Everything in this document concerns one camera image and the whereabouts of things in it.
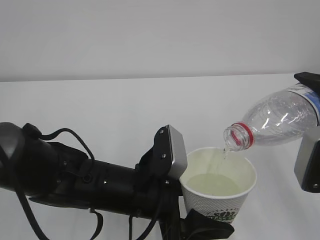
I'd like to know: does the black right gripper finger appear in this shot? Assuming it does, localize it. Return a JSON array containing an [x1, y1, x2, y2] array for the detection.
[[293, 72, 320, 94]]

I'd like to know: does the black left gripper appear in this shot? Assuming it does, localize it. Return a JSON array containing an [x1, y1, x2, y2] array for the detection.
[[134, 178, 235, 240]]

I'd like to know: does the clear plastic water bottle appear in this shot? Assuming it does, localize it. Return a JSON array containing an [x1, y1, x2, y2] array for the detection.
[[223, 83, 320, 157]]

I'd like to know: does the white paper cup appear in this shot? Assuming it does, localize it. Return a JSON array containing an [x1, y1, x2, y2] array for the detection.
[[180, 147, 257, 224]]

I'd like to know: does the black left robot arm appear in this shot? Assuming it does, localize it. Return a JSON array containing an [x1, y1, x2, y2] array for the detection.
[[0, 122, 234, 240]]

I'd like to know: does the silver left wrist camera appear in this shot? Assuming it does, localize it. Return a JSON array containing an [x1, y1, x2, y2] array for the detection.
[[136, 124, 189, 181]]

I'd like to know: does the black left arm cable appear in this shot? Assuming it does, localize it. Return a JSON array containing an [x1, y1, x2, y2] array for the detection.
[[14, 123, 161, 240]]

